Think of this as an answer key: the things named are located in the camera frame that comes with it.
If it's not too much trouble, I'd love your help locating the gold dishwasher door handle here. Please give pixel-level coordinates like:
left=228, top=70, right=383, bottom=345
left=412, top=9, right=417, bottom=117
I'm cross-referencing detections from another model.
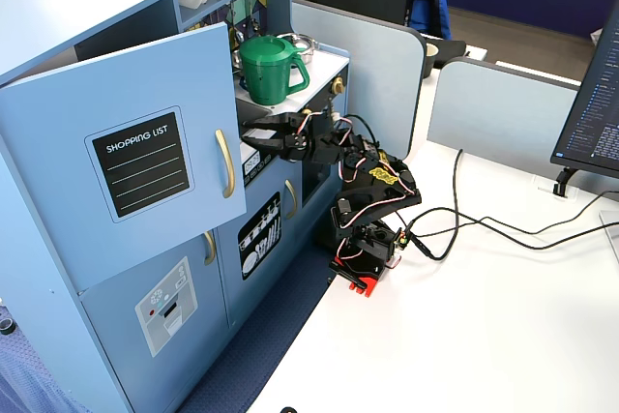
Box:
left=283, top=179, right=299, bottom=221

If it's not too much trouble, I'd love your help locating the shopping list cabinet door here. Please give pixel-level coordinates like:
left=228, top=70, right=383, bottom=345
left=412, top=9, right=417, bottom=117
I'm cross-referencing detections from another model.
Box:
left=0, top=21, right=249, bottom=294

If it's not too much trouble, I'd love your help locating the silver toy pot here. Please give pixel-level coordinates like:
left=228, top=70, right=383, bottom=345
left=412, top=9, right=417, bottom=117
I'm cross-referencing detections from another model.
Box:
left=275, top=31, right=319, bottom=65

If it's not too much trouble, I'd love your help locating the black monitor mount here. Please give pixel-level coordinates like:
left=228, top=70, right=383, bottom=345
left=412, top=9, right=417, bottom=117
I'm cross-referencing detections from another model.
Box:
left=553, top=166, right=581, bottom=196

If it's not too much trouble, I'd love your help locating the red table clamp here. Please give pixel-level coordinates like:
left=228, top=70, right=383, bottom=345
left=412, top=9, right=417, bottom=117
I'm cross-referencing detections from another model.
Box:
left=328, top=257, right=389, bottom=299

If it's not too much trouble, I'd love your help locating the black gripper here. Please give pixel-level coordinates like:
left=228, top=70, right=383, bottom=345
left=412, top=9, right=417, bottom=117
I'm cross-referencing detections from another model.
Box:
left=240, top=111, right=320, bottom=163

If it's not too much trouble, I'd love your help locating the light blue toy kitchen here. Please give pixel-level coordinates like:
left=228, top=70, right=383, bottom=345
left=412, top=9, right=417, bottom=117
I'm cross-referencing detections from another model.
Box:
left=0, top=0, right=352, bottom=413

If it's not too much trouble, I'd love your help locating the ice dispenser decal door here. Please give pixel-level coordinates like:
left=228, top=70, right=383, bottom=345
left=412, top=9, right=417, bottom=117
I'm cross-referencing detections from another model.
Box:
left=79, top=231, right=233, bottom=413

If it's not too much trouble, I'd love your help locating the green plastic pitcher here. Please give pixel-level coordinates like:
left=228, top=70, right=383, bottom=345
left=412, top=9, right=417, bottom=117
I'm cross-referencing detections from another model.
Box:
left=239, top=34, right=311, bottom=105

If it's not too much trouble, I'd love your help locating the large light blue desk divider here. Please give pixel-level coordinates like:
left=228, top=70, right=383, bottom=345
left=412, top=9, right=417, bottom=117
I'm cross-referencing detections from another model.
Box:
left=289, top=0, right=427, bottom=162

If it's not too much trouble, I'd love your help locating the small light blue desk divider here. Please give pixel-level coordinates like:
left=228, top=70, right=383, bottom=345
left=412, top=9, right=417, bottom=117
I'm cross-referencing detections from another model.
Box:
left=427, top=57, right=582, bottom=175

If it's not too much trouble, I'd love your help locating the long gold door handle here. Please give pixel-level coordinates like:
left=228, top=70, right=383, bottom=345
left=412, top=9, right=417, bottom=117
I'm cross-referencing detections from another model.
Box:
left=214, top=129, right=237, bottom=200

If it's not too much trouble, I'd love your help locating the dishwasher decal cabinet door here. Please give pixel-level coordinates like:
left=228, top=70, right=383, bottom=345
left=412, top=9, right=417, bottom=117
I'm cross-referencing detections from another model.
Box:
left=216, top=173, right=304, bottom=332

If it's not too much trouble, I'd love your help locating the black cable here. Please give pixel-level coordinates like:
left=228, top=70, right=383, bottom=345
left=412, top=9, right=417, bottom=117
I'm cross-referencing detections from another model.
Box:
left=408, top=148, right=465, bottom=262
left=405, top=189, right=619, bottom=240
left=410, top=219, right=619, bottom=252

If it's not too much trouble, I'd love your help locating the monitor showing code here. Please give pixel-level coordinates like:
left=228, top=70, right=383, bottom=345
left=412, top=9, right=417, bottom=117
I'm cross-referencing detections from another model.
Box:
left=550, top=0, right=619, bottom=177

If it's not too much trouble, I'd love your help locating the short gold door handle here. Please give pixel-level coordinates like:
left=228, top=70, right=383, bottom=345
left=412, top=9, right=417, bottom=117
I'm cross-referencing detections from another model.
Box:
left=202, top=231, right=218, bottom=267

